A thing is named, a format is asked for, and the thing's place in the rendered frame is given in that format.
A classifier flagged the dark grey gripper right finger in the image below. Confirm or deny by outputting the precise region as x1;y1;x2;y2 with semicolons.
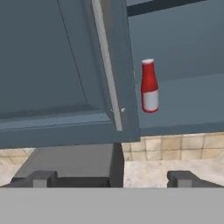
166;171;221;188

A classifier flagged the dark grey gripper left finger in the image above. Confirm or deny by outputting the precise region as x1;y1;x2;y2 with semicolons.
5;170;59;188

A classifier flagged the red ketchup bottle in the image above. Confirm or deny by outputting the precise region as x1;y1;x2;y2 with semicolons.
140;58;160;114

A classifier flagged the blue-grey open cabinet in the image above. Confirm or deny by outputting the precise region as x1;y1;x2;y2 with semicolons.
125;0;224;137

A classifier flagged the blue-grey cabinet door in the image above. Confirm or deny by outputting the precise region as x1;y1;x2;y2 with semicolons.
0;0;141;150

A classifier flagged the silver bar door handle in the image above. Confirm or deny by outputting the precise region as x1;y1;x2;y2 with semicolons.
91;0;123;132

